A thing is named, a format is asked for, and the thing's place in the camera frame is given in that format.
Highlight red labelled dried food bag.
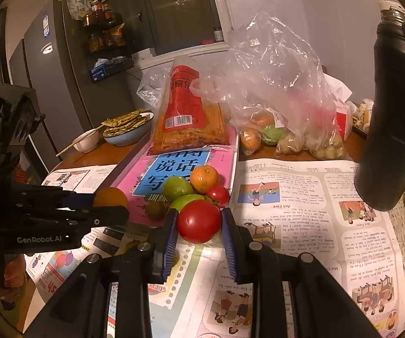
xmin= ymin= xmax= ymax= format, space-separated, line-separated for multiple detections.
xmin=150 ymin=56 xmax=229 ymax=155

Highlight newspaper sheet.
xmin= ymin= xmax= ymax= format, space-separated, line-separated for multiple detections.
xmin=25 ymin=159 xmax=405 ymax=337

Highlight clear plastic bag of produce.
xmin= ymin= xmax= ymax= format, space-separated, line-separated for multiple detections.
xmin=190 ymin=11 xmax=347 ymax=160

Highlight wooden chopsticks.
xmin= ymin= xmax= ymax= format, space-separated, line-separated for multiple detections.
xmin=56 ymin=124 xmax=105 ymax=157

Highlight large green round fruit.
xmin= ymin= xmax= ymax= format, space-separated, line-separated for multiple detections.
xmin=169 ymin=194 xmax=209 ymax=212

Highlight small white bowl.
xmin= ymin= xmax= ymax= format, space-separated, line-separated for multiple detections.
xmin=73 ymin=129 xmax=99 ymax=154

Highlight small green apple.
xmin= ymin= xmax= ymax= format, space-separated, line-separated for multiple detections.
xmin=162 ymin=175 xmax=194 ymax=202

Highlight small brown-green fruit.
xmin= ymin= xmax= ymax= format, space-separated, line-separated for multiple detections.
xmin=145 ymin=201 xmax=167 ymax=221

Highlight small clear plastic bag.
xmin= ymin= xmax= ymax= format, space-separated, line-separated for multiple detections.
xmin=137 ymin=65 xmax=170 ymax=110

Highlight person's left hand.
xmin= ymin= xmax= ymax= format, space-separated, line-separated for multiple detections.
xmin=0 ymin=254 xmax=26 ymax=311

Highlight grey refrigerator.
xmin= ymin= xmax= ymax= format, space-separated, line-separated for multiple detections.
xmin=8 ymin=0 xmax=137 ymax=180

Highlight blue bowl of flatbread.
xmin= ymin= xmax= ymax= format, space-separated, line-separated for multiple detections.
xmin=102 ymin=109 xmax=154 ymax=146

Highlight red cherry tomato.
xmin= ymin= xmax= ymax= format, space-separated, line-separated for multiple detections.
xmin=177 ymin=200 xmax=222 ymax=244
xmin=205 ymin=185 xmax=230 ymax=209

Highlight pink Chinese workbook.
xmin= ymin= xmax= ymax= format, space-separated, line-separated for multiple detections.
xmin=115 ymin=145 xmax=237 ymax=227

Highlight large orange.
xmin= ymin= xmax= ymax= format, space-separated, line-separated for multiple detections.
xmin=189 ymin=165 xmax=219 ymax=194

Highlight black thermos flask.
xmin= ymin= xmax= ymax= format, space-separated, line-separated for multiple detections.
xmin=355 ymin=0 xmax=405 ymax=211

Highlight orange tangerine in tray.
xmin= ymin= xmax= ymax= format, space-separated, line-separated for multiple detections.
xmin=92 ymin=187 xmax=128 ymax=209

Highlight shelf with jars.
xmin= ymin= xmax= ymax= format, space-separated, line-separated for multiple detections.
xmin=82 ymin=0 xmax=134 ymax=83

